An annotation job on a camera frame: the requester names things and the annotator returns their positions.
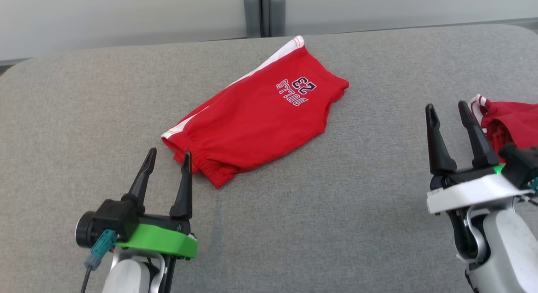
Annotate grey metal post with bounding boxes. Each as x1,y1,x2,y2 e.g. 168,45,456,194
243,0,287,38

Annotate red shorts white stripe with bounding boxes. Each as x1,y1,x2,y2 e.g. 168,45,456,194
161,35,350,189

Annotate red shirt white sleeves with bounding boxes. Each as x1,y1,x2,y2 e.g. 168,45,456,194
468,94,538,164

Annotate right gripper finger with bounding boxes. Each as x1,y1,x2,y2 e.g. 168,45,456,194
457,100,500,169
425,103,458,175

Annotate left teal plug cable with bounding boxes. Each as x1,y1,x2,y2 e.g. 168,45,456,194
80,229,118,293

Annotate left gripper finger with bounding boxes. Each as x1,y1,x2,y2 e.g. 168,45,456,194
121,148,158,216
169,150,193,220

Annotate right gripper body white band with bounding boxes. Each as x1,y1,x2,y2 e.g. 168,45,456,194
426,165,533,215

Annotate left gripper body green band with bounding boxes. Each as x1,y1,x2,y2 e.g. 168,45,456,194
114,214,198,260

